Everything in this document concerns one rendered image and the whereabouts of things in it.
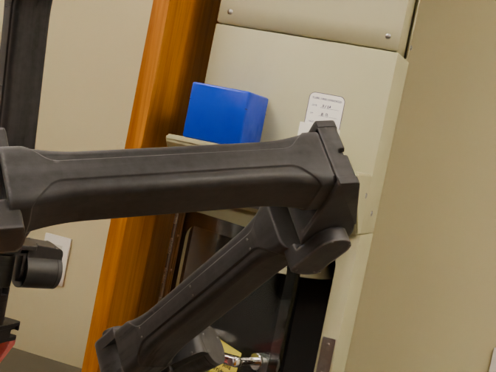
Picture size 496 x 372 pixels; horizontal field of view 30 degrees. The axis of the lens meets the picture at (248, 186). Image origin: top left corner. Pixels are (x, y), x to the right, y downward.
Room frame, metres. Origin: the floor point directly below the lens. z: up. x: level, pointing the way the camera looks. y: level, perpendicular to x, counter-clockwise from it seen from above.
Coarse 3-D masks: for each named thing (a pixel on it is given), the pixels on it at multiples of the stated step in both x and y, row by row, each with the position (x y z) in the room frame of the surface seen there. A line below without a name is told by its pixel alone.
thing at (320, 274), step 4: (324, 268) 1.58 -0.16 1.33; (328, 268) 1.60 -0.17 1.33; (320, 272) 1.57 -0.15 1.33; (324, 272) 1.58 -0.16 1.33; (328, 272) 1.59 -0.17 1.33; (332, 272) 1.61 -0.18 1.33; (300, 276) 1.55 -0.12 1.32; (304, 276) 1.55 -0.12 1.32; (308, 276) 1.55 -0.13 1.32; (312, 276) 1.56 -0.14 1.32; (316, 276) 1.56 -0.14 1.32; (320, 276) 1.57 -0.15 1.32; (324, 276) 1.58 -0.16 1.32; (328, 276) 1.59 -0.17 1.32; (332, 276) 1.61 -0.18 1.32
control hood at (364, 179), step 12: (168, 144) 1.49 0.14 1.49; (180, 144) 1.48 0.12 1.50; (192, 144) 1.47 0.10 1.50; (204, 144) 1.46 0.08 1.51; (216, 144) 1.46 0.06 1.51; (360, 180) 1.41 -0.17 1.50; (360, 192) 1.43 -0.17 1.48; (360, 204) 1.45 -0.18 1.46; (360, 216) 1.47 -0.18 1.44; (360, 228) 1.48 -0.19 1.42
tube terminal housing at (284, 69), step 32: (224, 32) 1.59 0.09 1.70; (256, 32) 1.57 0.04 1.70; (224, 64) 1.59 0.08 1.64; (256, 64) 1.57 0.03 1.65; (288, 64) 1.55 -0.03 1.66; (320, 64) 1.53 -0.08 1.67; (352, 64) 1.52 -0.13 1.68; (384, 64) 1.50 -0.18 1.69; (288, 96) 1.55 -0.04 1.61; (352, 96) 1.51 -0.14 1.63; (384, 96) 1.50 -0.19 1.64; (288, 128) 1.54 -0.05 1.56; (352, 128) 1.51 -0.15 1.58; (384, 128) 1.51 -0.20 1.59; (352, 160) 1.51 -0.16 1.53; (384, 160) 1.56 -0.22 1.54; (352, 256) 1.50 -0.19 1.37; (352, 288) 1.52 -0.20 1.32; (352, 320) 1.57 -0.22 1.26
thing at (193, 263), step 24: (192, 216) 1.55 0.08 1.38; (192, 240) 1.54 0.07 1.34; (216, 240) 1.50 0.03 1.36; (192, 264) 1.53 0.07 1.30; (264, 288) 1.40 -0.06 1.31; (288, 288) 1.36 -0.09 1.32; (240, 312) 1.43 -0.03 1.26; (264, 312) 1.39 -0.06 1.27; (288, 312) 1.35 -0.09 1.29; (240, 336) 1.42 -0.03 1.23; (264, 336) 1.38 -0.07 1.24; (264, 360) 1.37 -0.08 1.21
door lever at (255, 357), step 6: (228, 354) 1.37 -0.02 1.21; (252, 354) 1.39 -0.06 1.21; (258, 354) 1.38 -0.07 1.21; (228, 360) 1.35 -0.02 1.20; (234, 360) 1.35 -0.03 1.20; (240, 360) 1.35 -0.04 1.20; (246, 360) 1.36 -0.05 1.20; (252, 360) 1.37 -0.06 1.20; (258, 360) 1.38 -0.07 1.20; (234, 366) 1.35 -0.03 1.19; (240, 366) 1.35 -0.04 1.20; (252, 366) 1.39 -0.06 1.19; (258, 366) 1.38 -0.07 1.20
